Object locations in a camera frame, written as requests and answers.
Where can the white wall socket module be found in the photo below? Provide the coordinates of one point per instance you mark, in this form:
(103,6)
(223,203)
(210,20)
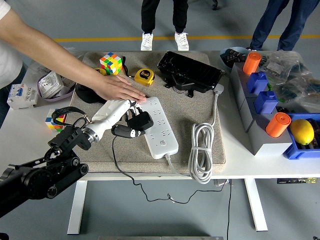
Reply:
(50,85)
(68,83)

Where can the light blue bowl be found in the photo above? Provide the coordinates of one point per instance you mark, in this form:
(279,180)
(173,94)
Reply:
(223,61)

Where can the clear bag of metal parts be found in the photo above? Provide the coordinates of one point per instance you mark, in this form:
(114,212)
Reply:
(72,53)

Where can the yellow lemon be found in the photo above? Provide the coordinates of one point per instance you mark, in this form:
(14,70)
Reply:
(302,131)

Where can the person's forearm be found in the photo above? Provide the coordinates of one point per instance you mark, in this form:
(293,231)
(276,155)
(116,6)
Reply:
(50,50)

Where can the black folded cloth bag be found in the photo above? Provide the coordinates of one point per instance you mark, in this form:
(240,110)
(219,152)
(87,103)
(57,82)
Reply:
(86,95)

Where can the small colourful puzzle cube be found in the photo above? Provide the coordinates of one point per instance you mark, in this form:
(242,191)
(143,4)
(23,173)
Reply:
(50,123)

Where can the yellow tape measure round label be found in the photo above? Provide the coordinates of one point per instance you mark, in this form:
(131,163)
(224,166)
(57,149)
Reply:
(143,76)

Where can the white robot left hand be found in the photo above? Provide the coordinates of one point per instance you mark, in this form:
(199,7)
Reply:
(110,112)

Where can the black plug adapter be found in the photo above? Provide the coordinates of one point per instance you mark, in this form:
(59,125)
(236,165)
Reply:
(141,120)

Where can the white power strip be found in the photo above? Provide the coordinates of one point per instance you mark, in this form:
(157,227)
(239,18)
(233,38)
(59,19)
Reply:
(160,150)

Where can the small black component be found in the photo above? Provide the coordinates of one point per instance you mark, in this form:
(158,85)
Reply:
(282,109)

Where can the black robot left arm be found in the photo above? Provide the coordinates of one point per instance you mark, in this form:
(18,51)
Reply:
(37,180)

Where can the black chair wheel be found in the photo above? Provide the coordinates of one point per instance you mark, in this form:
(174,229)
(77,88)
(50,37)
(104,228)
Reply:
(214,5)

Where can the white table leg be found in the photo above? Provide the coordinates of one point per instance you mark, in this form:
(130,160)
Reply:
(77,207)
(256,205)

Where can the yellow tape measure black label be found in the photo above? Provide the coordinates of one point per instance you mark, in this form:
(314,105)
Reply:
(101,70)

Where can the person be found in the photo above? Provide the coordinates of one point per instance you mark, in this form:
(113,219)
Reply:
(180,15)
(7,65)
(265,25)

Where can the black table control panel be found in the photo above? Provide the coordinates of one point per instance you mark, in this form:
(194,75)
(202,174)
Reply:
(297,180)

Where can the glossy black device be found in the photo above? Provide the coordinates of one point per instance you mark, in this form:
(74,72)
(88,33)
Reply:
(190,70)

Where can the orange cylinder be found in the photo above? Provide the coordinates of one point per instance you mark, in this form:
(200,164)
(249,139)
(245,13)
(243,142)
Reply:
(252,63)
(277,125)

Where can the person's hand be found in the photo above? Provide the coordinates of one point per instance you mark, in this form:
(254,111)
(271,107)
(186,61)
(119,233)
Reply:
(117,88)

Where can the clear bag of components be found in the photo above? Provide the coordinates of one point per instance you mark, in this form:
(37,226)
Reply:
(302,95)
(282,65)

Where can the blue plastic bin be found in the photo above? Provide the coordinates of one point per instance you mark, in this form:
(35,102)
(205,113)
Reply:
(291,152)

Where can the grey-brown mat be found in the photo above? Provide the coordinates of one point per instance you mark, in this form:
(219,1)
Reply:
(180,112)

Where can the green plastic part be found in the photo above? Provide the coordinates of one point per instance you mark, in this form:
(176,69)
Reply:
(281,100)
(269,87)

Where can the dark circuit boards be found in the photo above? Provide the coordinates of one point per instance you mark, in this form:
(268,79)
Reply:
(233,57)

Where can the grey box under table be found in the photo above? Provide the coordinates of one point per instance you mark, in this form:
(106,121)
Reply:
(222,182)

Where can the white circuit breaker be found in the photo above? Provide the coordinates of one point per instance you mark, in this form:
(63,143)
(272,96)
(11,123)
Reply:
(22,96)

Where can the large colourful puzzle cube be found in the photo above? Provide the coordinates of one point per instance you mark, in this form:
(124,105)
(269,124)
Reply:
(111,63)

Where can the blue plastic block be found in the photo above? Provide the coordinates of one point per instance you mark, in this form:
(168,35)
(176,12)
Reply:
(257,83)
(266,102)

